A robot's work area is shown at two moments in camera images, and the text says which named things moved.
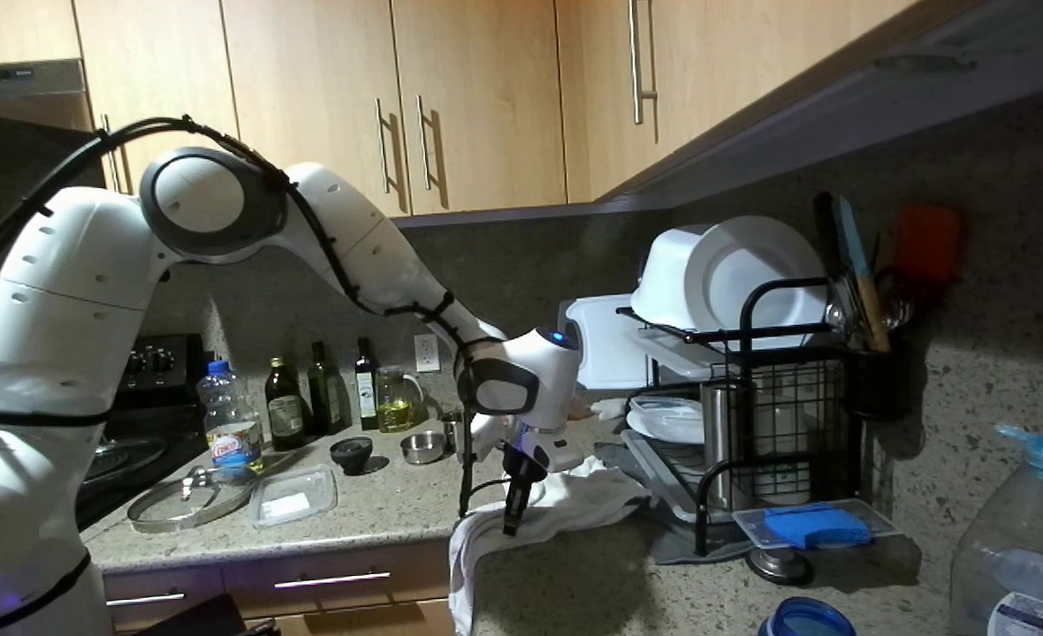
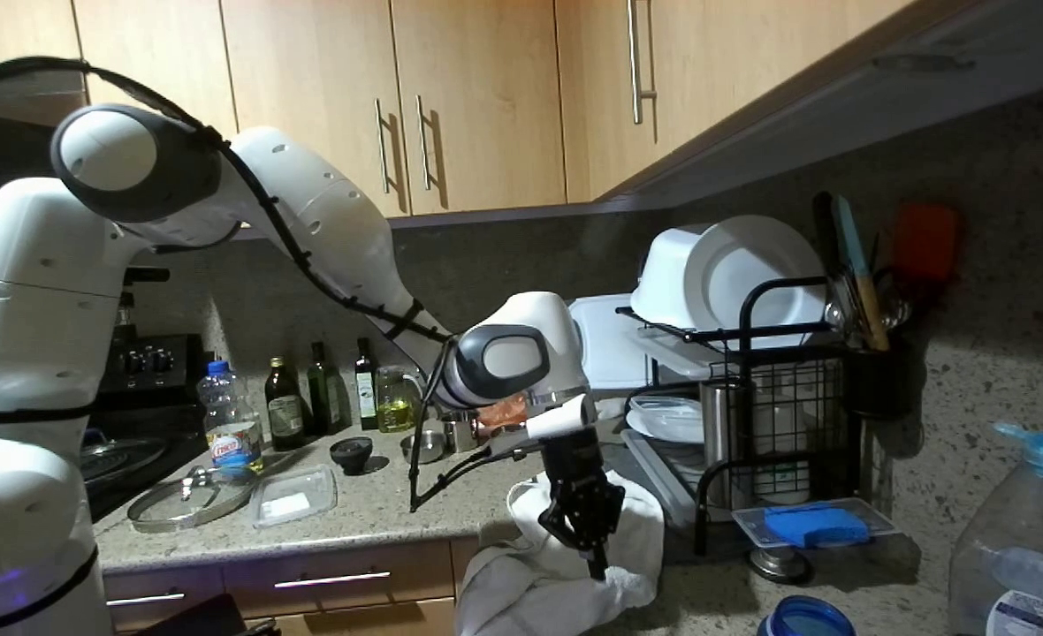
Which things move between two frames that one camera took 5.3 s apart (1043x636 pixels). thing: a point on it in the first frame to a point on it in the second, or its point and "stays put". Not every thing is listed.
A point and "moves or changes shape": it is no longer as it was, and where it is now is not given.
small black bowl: [351, 452] stays put
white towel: [570, 564] moves or changes shape
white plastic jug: [615, 346] stays put
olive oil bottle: [366, 385] stays put
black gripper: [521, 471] to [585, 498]
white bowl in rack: [666, 278] stays put
